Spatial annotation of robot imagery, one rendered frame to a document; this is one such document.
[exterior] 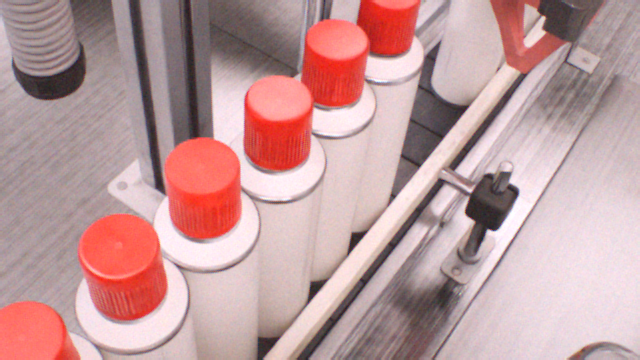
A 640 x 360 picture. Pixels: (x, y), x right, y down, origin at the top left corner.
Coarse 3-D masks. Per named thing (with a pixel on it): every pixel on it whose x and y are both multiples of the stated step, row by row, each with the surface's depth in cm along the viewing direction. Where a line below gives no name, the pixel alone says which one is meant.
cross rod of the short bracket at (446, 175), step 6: (444, 168) 57; (438, 174) 57; (444, 174) 56; (450, 174) 56; (456, 174) 56; (438, 180) 57; (444, 180) 57; (450, 180) 56; (456, 180) 56; (462, 180) 56; (468, 180) 56; (450, 186) 57; (456, 186) 56; (462, 186) 56; (468, 186) 56; (474, 186) 56; (462, 192) 56; (468, 192) 56
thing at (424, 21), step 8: (432, 0) 60; (440, 0) 61; (448, 0) 61; (424, 8) 60; (432, 8) 60; (440, 8) 60; (424, 16) 59; (432, 16) 60; (416, 24) 58; (424, 24) 59; (416, 32) 58
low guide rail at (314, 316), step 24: (504, 72) 63; (480, 96) 61; (480, 120) 61; (456, 144) 58; (432, 168) 56; (408, 192) 54; (384, 216) 53; (408, 216) 55; (384, 240) 52; (360, 264) 50; (336, 288) 49; (312, 312) 48; (288, 336) 47; (312, 336) 49
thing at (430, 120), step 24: (432, 72) 67; (528, 72) 72; (432, 96) 65; (504, 96) 66; (432, 120) 64; (456, 120) 64; (408, 144) 62; (432, 144) 62; (408, 168) 60; (432, 192) 59; (360, 240) 56; (312, 288) 53; (360, 288) 54; (336, 312) 52
